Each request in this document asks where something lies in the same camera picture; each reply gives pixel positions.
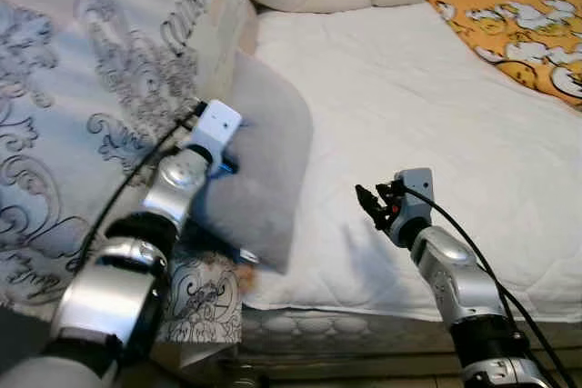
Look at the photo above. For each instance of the small brown tag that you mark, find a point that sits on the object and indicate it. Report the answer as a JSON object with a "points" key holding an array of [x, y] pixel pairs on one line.
{"points": [[246, 275]]}

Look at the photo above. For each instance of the white black swirl sheet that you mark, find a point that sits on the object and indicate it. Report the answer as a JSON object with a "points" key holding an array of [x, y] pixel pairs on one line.
{"points": [[205, 302]]}

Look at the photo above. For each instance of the white quilted mattress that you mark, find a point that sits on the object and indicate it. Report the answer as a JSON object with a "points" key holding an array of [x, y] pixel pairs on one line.
{"points": [[409, 115]]}

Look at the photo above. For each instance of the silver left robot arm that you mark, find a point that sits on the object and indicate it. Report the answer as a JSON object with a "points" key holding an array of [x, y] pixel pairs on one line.
{"points": [[109, 297]]}

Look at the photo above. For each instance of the grey pillow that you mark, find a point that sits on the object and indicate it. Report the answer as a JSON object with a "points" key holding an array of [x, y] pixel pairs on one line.
{"points": [[264, 152]]}

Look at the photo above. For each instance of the white grey patterned duvet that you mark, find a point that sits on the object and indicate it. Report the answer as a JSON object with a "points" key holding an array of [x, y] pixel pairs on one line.
{"points": [[82, 88]]}

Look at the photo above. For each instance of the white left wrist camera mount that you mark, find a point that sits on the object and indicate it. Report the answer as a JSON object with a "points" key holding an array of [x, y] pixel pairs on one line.
{"points": [[216, 129]]}

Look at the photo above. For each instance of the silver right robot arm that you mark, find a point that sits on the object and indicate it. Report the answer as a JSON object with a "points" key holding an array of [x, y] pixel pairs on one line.
{"points": [[455, 279]]}

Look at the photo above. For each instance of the grey quilted bed base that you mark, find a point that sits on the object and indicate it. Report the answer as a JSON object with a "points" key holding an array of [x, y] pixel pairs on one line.
{"points": [[382, 333]]}

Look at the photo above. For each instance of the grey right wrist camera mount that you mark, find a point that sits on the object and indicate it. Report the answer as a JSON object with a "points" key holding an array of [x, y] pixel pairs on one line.
{"points": [[414, 202]]}

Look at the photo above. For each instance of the yellow cartoon print blanket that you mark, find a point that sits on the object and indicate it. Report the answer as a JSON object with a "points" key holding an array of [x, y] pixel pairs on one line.
{"points": [[527, 38]]}

